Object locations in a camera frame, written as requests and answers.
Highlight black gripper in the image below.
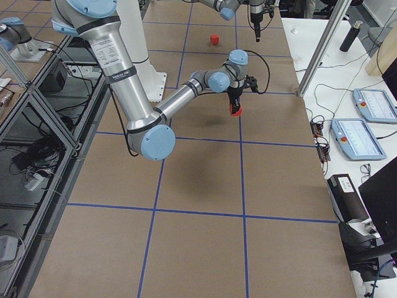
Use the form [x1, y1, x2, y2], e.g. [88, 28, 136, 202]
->
[227, 87, 244, 113]
[249, 3, 264, 42]

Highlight red block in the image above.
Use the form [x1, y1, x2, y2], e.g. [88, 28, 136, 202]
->
[210, 34, 220, 45]
[230, 105, 243, 117]

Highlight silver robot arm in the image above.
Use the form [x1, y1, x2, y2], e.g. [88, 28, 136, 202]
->
[51, 1, 248, 160]
[184, 0, 265, 42]

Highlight small electronics board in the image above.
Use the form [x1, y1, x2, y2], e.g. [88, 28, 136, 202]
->
[310, 115, 330, 164]

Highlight black water bottle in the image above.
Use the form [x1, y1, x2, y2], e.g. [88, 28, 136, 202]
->
[339, 20, 363, 52]

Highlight brown paper table cover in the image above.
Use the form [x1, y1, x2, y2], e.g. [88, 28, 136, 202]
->
[30, 1, 355, 297]

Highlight near teach pendant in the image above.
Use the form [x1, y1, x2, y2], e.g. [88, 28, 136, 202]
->
[331, 118, 387, 161]

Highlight teach pendant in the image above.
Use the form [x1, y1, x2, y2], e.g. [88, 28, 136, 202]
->
[331, 118, 387, 161]
[353, 89, 396, 124]

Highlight far teach pendant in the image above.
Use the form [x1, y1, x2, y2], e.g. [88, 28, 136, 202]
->
[353, 89, 396, 124]

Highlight eyeglasses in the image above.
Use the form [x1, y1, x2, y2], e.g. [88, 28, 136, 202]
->
[360, 163, 372, 183]

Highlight black box with label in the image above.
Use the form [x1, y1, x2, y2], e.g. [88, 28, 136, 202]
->
[327, 174, 369, 223]

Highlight black monitor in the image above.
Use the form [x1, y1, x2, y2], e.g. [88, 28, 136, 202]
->
[359, 158, 396, 243]

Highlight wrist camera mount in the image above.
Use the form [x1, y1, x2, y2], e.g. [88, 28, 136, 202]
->
[243, 75, 259, 94]

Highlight aluminium frame post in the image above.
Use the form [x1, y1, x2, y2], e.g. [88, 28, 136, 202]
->
[297, 0, 351, 97]

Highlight white pedestal column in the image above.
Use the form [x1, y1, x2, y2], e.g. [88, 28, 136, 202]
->
[115, 0, 167, 102]

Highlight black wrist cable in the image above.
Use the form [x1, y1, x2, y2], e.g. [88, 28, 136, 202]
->
[109, 49, 270, 157]

